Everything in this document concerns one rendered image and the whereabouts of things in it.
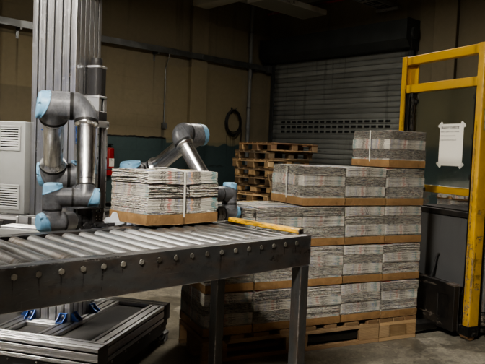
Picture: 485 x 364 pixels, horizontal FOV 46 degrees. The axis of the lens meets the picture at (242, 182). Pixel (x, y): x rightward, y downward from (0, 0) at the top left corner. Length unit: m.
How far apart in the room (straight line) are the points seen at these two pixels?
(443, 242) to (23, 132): 2.79
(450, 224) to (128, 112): 7.28
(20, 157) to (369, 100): 8.48
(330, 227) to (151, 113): 7.64
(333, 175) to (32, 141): 1.64
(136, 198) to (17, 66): 7.28
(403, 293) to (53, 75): 2.40
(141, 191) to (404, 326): 2.07
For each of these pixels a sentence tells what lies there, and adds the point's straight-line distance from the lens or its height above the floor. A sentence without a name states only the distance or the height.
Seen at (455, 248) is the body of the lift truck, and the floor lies 0.53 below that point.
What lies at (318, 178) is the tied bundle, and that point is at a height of 0.99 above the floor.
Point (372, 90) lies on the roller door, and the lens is 10.86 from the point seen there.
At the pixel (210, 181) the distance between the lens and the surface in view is 2.51.
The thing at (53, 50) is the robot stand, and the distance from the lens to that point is 3.07.
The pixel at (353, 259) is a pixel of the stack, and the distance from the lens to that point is 3.47.
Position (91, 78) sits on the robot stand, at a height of 1.46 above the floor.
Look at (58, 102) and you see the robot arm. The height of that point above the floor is 1.29.
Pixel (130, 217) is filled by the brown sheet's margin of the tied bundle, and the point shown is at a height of 0.83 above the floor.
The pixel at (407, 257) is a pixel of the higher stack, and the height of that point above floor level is 0.51.
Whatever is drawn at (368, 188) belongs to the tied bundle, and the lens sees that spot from 3.46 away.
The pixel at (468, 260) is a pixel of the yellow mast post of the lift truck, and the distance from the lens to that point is 3.85.
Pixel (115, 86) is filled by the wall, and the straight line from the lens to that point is 10.29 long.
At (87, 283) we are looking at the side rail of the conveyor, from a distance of 1.71.
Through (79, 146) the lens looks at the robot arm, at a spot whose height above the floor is 1.12.
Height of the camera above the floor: 1.12
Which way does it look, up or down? 3 degrees down
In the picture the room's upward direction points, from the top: 2 degrees clockwise
